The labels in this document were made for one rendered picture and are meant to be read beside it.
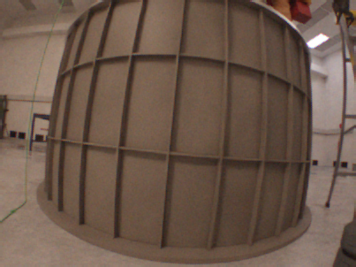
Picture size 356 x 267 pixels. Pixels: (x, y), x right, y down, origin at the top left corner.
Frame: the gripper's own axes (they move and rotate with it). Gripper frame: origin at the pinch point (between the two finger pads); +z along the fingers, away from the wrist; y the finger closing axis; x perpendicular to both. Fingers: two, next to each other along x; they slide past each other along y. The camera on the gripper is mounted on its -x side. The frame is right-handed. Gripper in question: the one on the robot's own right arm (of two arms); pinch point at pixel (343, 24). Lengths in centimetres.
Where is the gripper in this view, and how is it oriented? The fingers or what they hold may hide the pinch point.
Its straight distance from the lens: 140.9
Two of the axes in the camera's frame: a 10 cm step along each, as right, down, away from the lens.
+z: -1.3, 8.9, 4.4
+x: 0.5, 4.4, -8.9
